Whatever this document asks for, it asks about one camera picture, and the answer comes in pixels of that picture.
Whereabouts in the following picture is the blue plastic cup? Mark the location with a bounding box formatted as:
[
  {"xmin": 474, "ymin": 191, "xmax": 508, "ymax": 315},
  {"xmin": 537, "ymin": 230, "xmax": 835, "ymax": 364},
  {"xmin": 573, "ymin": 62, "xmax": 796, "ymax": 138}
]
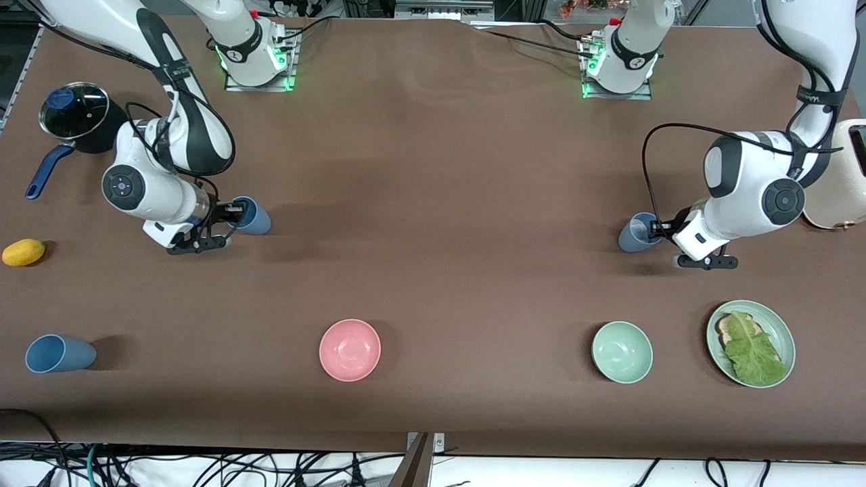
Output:
[
  {"xmin": 230, "ymin": 196, "xmax": 272, "ymax": 236},
  {"xmin": 25, "ymin": 334, "xmax": 97, "ymax": 374}
]

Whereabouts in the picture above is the blue cup holding white paper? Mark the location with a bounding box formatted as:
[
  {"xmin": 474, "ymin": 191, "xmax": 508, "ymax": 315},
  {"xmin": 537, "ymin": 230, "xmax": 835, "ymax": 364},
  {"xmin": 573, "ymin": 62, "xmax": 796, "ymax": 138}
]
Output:
[{"xmin": 618, "ymin": 212, "xmax": 662, "ymax": 254}]

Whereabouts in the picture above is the toasted bread slice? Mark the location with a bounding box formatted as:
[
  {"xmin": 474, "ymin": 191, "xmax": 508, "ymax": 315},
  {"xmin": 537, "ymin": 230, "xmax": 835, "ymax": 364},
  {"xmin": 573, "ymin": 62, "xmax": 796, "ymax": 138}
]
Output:
[{"xmin": 717, "ymin": 313, "xmax": 782, "ymax": 366}]

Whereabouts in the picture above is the dark blue saucepan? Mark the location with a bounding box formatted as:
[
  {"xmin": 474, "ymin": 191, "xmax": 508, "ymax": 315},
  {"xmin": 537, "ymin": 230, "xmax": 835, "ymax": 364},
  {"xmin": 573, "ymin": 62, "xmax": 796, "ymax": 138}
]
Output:
[{"xmin": 26, "ymin": 101, "xmax": 129, "ymax": 200}]

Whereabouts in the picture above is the mint green bowl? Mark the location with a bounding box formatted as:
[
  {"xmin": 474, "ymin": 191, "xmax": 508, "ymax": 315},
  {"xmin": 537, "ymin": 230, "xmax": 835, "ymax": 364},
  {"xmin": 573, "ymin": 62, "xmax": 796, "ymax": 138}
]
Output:
[{"xmin": 592, "ymin": 321, "xmax": 654, "ymax": 384}]

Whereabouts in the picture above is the mint green plate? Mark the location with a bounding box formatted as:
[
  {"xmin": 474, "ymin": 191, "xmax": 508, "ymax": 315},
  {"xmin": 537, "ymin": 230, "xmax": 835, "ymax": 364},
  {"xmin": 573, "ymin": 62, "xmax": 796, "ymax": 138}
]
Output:
[{"xmin": 706, "ymin": 300, "xmax": 796, "ymax": 389}]

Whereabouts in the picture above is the green lettuce leaf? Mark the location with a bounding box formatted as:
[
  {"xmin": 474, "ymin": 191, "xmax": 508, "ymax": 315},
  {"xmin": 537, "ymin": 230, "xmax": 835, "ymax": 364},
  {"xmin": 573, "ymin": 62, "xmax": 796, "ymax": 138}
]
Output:
[{"xmin": 725, "ymin": 311, "xmax": 789, "ymax": 385}]

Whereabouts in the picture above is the cream toaster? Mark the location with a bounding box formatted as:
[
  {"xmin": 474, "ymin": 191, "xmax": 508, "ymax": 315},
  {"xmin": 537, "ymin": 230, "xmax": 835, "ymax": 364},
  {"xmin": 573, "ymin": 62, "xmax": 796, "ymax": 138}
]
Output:
[{"xmin": 804, "ymin": 119, "xmax": 866, "ymax": 231}]

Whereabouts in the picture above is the glass lid with steel rim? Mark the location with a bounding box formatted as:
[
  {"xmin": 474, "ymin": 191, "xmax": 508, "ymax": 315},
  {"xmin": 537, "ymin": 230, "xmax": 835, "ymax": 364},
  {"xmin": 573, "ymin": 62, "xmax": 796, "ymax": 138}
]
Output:
[{"xmin": 39, "ymin": 83, "xmax": 110, "ymax": 140}]

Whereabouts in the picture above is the pink bowl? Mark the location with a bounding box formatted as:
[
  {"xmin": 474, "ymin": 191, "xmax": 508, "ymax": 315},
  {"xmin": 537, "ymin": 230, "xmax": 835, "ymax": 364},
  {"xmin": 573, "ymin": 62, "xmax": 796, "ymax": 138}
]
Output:
[{"xmin": 319, "ymin": 319, "xmax": 382, "ymax": 382}]

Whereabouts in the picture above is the yellow lemon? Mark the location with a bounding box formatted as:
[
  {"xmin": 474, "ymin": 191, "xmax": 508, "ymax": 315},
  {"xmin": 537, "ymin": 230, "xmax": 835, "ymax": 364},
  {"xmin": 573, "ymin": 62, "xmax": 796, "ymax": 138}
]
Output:
[{"xmin": 2, "ymin": 239, "xmax": 47, "ymax": 267}]

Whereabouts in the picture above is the brown wooden beam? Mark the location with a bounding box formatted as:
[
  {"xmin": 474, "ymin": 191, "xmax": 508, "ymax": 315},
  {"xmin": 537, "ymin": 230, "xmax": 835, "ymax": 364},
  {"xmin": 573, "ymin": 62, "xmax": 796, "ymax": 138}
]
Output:
[{"xmin": 388, "ymin": 433, "xmax": 434, "ymax": 487}]

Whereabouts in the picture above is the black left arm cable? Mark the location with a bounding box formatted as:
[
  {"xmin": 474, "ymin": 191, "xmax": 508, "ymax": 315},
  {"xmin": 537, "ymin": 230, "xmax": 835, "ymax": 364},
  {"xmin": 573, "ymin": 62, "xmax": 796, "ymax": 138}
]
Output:
[{"xmin": 641, "ymin": 124, "xmax": 843, "ymax": 227}]

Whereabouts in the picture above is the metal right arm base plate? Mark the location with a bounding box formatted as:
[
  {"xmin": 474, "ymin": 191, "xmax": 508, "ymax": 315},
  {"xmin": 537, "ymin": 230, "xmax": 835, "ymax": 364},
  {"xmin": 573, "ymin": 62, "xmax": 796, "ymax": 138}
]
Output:
[{"xmin": 225, "ymin": 30, "xmax": 298, "ymax": 92}]

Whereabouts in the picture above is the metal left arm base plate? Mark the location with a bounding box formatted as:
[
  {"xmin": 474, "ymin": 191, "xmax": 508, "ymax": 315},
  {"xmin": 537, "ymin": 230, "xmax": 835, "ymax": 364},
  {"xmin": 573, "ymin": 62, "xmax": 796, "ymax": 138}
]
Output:
[{"xmin": 580, "ymin": 34, "xmax": 654, "ymax": 101}]

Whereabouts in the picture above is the black base cable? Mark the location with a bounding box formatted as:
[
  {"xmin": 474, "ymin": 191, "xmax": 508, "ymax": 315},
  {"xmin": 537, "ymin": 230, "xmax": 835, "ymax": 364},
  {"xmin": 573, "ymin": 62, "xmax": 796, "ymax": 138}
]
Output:
[{"xmin": 467, "ymin": 19, "xmax": 596, "ymax": 56}]

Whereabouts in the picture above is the silver metal frame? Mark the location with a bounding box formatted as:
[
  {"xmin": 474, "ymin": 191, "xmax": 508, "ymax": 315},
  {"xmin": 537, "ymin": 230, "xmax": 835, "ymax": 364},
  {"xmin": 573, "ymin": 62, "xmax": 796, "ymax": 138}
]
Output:
[{"xmin": 394, "ymin": 0, "xmax": 496, "ymax": 21}]

